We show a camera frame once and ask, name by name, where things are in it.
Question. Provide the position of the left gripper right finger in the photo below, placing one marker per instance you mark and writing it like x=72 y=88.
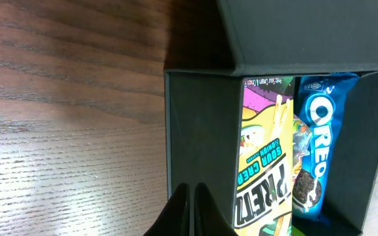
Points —
x=208 y=219

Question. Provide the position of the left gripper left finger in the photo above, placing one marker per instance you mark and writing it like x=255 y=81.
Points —
x=174 y=219

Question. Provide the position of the green Pretz box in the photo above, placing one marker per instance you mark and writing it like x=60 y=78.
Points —
x=265 y=166

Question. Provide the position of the Haribo gummy candy bag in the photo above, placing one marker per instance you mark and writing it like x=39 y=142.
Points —
x=302 y=135

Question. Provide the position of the blue Oreo cookie pack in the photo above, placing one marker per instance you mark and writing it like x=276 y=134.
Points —
x=320 y=104

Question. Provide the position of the dark green gift box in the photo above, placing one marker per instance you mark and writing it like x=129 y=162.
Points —
x=203 y=102

